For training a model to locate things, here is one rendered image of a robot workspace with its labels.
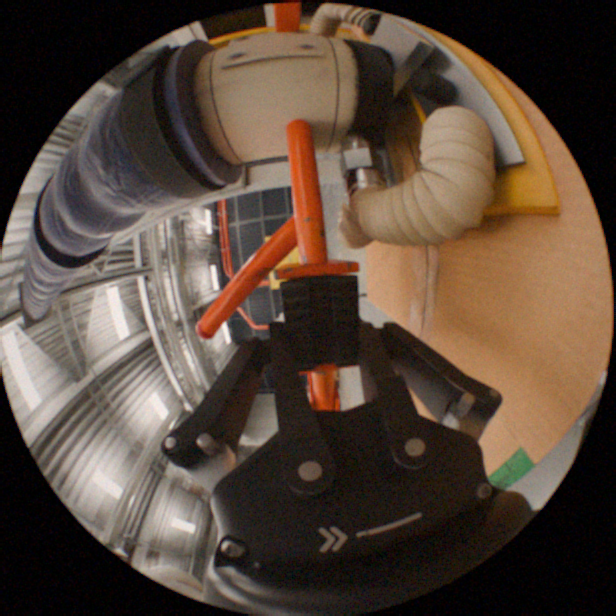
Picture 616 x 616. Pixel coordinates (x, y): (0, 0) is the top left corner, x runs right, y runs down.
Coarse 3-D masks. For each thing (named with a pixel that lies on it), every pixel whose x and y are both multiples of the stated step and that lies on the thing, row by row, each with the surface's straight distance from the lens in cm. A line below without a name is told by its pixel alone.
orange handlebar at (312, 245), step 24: (288, 24) 24; (288, 144) 16; (312, 144) 16; (312, 168) 15; (312, 192) 14; (312, 216) 13; (312, 240) 13; (312, 384) 20; (336, 384) 20; (336, 408) 20
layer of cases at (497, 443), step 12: (420, 408) 123; (492, 420) 85; (492, 432) 87; (504, 432) 83; (480, 444) 93; (492, 444) 89; (504, 444) 86; (516, 444) 83; (492, 456) 91; (504, 456) 88; (492, 468) 94
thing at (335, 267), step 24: (288, 264) 17; (312, 264) 12; (336, 264) 12; (288, 288) 11; (312, 288) 12; (336, 288) 11; (288, 312) 11; (312, 312) 12; (336, 312) 12; (288, 336) 12; (312, 336) 12; (336, 336) 12; (312, 360) 13; (336, 360) 13
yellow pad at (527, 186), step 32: (416, 32) 25; (448, 64) 20; (480, 64) 19; (416, 96) 21; (448, 96) 17; (480, 96) 16; (512, 96) 16; (512, 128) 15; (512, 160) 14; (544, 160) 14; (512, 192) 14; (544, 192) 13
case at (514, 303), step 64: (576, 192) 15; (384, 256) 31; (448, 256) 19; (512, 256) 15; (576, 256) 14; (448, 320) 19; (512, 320) 15; (576, 320) 14; (512, 384) 16; (576, 384) 15
